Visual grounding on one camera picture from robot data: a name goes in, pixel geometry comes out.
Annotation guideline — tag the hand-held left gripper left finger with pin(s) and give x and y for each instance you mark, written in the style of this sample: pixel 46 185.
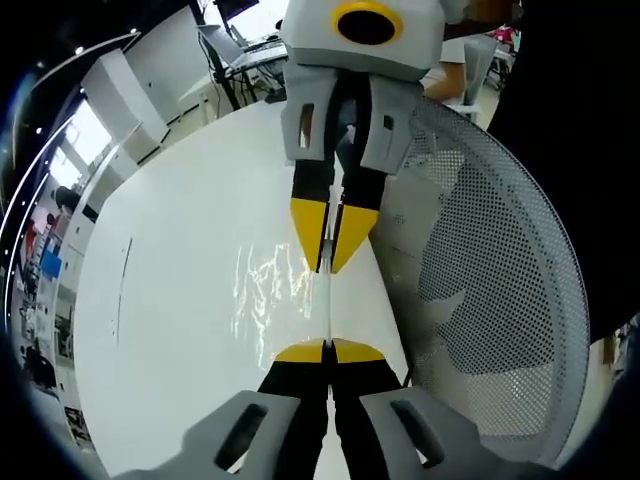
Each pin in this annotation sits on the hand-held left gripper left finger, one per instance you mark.
pixel 295 380

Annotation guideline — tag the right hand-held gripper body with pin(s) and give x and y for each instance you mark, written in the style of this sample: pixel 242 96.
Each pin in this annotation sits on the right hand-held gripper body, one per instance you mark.
pixel 415 30

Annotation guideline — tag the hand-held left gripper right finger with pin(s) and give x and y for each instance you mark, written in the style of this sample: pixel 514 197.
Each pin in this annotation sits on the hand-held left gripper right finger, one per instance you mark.
pixel 365 380

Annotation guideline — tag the clear plastic food packaging bag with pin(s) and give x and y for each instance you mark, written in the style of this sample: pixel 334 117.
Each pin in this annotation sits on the clear plastic food packaging bag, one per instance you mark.
pixel 270 295

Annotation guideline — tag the white perforated mesh basket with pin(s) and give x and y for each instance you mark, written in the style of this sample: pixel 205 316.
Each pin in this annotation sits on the white perforated mesh basket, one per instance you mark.
pixel 500 225

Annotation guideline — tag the black tripod stand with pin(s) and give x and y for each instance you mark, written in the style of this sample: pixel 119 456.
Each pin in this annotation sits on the black tripod stand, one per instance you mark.
pixel 225 80

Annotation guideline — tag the white desk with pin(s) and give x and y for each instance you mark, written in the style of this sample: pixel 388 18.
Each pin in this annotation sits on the white desk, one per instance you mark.
pixel 200 90

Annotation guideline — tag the grey laptop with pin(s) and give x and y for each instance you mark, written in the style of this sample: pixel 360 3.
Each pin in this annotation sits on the grey laptop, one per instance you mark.
pixel 235 47

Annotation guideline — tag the person's dark clothing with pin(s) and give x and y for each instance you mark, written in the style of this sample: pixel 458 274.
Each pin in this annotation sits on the person's dark clothing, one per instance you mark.
pixel 565 150

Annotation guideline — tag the white square pillar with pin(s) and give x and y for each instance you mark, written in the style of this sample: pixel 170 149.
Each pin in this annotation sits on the white square pillar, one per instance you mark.
pixel 130 100

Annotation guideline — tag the blue board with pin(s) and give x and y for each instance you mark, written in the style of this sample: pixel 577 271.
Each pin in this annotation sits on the blue board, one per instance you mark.
pixel 51 262

